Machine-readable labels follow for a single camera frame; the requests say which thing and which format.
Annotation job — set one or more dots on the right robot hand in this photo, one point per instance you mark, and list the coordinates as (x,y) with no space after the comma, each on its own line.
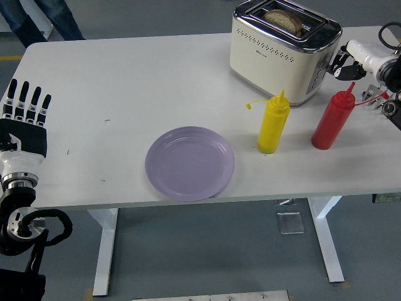
(363,53)

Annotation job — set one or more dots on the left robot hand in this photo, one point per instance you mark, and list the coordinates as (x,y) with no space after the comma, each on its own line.
(26,139)

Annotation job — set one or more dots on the bread slice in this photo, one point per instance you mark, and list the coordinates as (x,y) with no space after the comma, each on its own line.
(282,19)

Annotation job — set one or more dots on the cream and chrome toaster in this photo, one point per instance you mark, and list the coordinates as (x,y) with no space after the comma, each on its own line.
(266,66)

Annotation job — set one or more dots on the purple plate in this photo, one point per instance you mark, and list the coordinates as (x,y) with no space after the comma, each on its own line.
(189,163)

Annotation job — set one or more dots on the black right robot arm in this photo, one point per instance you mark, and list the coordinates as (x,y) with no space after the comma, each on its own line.
(395,73)

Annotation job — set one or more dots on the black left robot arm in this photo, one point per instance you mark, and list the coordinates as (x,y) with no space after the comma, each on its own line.
(18,196)

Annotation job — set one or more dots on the clear plastic floor plate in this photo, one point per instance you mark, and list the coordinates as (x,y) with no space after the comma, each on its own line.
(290,223)

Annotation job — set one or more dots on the metal toast rack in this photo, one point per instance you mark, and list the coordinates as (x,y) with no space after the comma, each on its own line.
(372,94)

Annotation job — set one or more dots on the red squeeze bottle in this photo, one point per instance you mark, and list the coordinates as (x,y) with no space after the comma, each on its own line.
(332,122)

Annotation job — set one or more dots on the white cabinet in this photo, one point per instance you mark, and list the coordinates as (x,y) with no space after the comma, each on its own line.
(47,29)

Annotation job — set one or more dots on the yellow squeeze bottle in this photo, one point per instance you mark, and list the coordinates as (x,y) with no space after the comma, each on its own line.
(272,125)

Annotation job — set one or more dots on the person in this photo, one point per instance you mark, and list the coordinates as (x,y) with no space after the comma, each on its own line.
(67,22)

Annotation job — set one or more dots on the white table leg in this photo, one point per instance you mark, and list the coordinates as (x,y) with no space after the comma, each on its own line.
(330,244)
(105,251)

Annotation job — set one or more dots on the table control panel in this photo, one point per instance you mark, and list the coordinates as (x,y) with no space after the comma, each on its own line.
(387,197)

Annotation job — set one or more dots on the small clear plastic piece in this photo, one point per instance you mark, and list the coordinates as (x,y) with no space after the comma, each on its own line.
(285,202)

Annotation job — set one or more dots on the grey metal base plate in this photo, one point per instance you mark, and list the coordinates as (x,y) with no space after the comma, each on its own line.
(210,297)

